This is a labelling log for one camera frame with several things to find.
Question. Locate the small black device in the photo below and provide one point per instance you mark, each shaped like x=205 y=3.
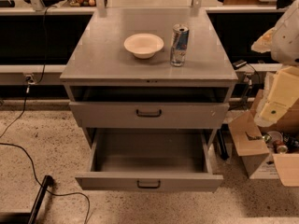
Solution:
x=239 y=64

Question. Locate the grey top drawer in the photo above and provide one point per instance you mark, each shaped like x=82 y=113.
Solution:
x=148 y=115

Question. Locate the silver blue energy drink can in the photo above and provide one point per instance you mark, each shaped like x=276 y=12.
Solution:
x=179 y=44

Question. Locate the white paper bowl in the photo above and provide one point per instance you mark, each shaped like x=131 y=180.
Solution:
x=143 y=46

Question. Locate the grey metal drawer cabinet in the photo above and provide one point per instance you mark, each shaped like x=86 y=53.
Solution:
x=102 y=70

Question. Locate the red soda can in box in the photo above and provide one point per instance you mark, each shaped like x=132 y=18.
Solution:
x=280 y=147

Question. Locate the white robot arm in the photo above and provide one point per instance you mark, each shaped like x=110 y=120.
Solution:
x=282 y=41

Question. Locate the grey open middle drawer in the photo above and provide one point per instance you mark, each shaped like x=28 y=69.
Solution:
x=149 y=160

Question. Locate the black metal stand leg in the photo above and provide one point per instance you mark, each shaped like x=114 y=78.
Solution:
x=21 y=217

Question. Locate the open cardboard box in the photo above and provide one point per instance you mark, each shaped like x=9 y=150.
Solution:
x=261 y=162

